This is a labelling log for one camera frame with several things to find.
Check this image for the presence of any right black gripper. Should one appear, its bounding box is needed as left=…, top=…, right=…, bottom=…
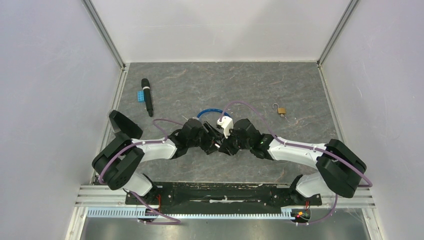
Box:
left=219, top=127, right=252, bottom=156

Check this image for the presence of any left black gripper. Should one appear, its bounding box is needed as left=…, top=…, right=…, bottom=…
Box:
left=187, top=121, right=221, bottom=155

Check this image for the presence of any blue cable lock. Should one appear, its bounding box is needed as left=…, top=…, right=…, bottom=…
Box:
left=196, top=108, right=223, bottom=119

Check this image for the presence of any brass padlock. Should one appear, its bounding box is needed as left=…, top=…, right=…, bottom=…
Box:
left=272, top=103, right=287, bottom=117

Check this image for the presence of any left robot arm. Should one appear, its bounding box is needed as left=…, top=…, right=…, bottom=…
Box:
left=92, top=118, right=224, bottom=204

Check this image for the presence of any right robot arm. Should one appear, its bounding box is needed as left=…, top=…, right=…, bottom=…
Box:
left=217, top=116, right=367, bottom=204

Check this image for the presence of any blue toy brick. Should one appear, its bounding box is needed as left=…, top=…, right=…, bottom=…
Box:
left=137, top=91, right=145, bottom=103

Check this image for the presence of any black microphone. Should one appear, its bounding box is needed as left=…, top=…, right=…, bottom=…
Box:
left=141, top=78, right=154, bottom=117

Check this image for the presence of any black wedge cover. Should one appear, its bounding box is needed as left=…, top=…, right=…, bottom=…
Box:
left=108, top=109, right=143, bottom=139

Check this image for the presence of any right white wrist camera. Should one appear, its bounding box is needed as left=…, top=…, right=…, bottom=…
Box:
left=217, top=115, right=234, bottom=139

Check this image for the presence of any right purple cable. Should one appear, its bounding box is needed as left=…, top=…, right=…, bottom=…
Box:
left=219, top=100, right=374, bottom=226

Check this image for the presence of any purple cable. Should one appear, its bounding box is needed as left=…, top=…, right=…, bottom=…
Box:
left=219, top=100, right=374, bottom=226
left=98, top=118, right=186, bottom=186

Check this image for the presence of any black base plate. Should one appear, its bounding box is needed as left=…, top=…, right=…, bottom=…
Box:
left=142, top=182, right=322, bottom=214

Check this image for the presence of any slotted cable duct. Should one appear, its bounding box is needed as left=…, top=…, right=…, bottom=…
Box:
left=86, top=206, right=300, bottom=221

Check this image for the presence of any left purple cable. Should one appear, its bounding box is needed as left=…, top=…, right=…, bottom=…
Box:
left=98, top=118, right=186, bottom=186

